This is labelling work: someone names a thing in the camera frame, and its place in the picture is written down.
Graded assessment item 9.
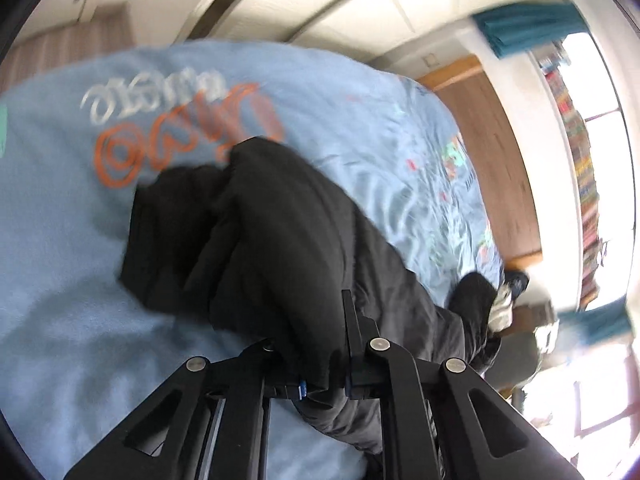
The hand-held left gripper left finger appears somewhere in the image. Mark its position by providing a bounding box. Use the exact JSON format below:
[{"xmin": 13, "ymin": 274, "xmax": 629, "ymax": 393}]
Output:
[{"xmin": 64, "ymin": 338, "xmax": 308, "ymax": 480}]

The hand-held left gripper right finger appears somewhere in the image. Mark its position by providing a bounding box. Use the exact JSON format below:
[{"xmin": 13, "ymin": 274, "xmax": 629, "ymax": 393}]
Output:
[{"xmin": 341, "ymin": 289, "xmax": 586, "ymax": 480}]

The black puffer jacket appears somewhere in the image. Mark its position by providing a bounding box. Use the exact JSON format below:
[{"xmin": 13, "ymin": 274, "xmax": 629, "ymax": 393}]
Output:
[{"xmin": 120, "ymin": 136, "xmax": 503, "ymax": 456}]

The grey chair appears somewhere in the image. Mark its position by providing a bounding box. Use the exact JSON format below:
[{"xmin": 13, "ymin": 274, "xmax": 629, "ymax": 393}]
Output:
[{"xmin": 492, "ymin": 329, "xmax": 545, "ymax": 392}]

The white cloth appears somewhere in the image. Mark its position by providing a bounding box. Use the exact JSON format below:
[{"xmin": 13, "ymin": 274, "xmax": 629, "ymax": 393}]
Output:
[{"xmin": 491, "ymin": 284, "xmax": 517, "ymax": 332}]

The black backpack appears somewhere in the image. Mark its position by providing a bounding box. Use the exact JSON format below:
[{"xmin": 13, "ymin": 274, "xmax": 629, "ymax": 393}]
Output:
[{"xmin": 504, "ymin": 269, "xmax": 531, "ymax": 295}]

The teal curtain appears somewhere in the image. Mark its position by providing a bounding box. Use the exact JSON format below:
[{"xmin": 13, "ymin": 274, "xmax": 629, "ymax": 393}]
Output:
[
  {"xmin": 556, "ymin": 299, "xmax": 635, "ymax": 347},
  {"xmin": 472, "ymin": 0, "xmax": 587, "ymax": 59}
]

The blue printed bed cover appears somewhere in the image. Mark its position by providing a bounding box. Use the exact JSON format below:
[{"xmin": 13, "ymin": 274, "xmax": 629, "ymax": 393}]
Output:
[{"xmin": 0, "ymin": 39, "xmax": 506, "ymax": 480}]

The wooden headboard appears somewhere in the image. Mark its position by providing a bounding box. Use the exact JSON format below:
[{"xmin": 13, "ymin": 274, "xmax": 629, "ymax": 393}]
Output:
[{"xmin": 417, "ymin": 55, "xmax": 544, "ymax": 267}]

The row of books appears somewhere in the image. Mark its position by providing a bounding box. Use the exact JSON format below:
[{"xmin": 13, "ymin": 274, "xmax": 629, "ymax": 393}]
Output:
[{"xmin": 537, "ymin": 45, "xmax": 602, "ymax": 307}]

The white sliding wardrobe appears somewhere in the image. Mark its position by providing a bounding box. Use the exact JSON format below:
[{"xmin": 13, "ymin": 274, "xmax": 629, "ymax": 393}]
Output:
[{"xmin": 185, "ymin": 0, "xmax": 571, "ymax": 58}]

